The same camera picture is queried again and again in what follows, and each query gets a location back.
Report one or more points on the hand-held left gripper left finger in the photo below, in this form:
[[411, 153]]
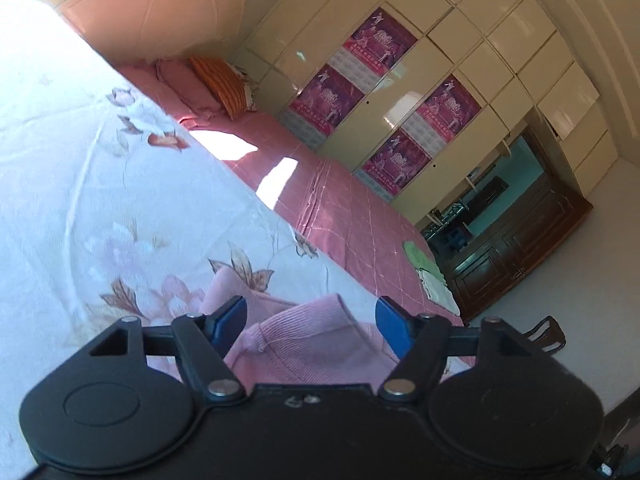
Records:
[[227, 322]]

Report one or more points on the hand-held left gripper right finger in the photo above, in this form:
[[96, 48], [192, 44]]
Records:
[[395, 331]]

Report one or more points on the pink sweater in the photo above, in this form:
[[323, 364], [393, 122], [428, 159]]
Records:
[[300, 340]]

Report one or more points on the white folded cloth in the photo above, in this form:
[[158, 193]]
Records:
[[440, 290]]

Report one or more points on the green cloth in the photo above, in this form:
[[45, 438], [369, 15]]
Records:
[[420, 257]]

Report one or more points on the dark wooden cabinet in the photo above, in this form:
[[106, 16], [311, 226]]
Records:
[[520, 255]]

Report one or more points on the dark wooden chair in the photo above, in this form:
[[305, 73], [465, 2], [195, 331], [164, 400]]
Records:
[[547, 335]]

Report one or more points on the pink quilted bedspread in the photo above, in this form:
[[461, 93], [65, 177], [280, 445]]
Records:
[[325, 195]]

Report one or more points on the white floral bed sheet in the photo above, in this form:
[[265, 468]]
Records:
[[100, 185]]

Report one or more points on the orange striped pillow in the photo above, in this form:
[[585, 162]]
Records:
[[222, 85]]

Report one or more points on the pink pillow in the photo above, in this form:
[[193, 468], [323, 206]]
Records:
[[187, 87]]

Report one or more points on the cream wardrobe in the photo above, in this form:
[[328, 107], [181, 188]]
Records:
[[475, 60]]

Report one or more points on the cream curved headboard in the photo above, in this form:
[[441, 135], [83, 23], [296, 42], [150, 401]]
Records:
[[160, 10]]

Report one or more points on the purple wall poster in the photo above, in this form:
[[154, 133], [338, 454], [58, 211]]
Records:
[[452, 105], [327, 95], [382, 37], [397, 160]]

